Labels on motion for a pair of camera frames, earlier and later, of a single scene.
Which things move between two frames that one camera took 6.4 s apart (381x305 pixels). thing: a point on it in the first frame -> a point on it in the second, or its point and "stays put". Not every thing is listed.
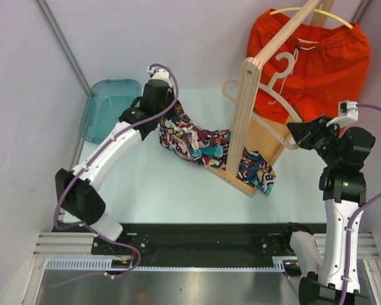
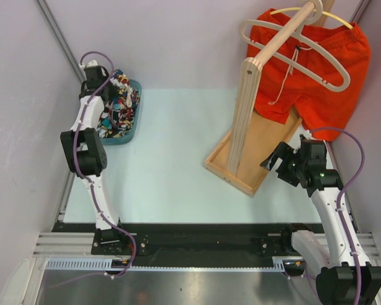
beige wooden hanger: [271, 87] -> [305, 28]
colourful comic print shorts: [211, 147] -> [119, 114]
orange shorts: [310, 73] stays put
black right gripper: [299, 129] -> [285, 152]
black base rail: [198, 244] stays put
